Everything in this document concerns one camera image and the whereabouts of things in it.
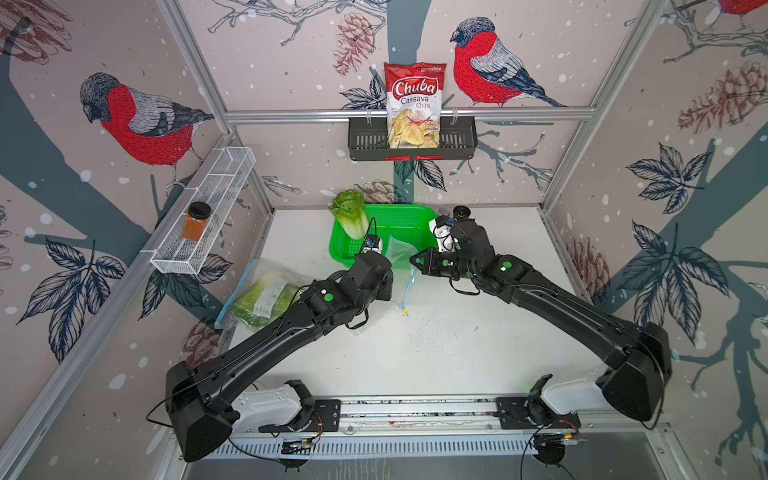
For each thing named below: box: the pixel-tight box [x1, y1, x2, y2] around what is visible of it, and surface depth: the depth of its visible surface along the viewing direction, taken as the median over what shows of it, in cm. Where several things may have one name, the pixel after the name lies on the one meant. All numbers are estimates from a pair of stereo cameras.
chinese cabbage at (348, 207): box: [329, 189, 369, 240], surface depth 105 cm
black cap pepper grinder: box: [453, 205, 471, 220], surface depth 106 cm
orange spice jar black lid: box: [182, 201, 211, 242], surface depth 67 cm
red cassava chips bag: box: [384, 62, 447, 149], surface depth 87 cm
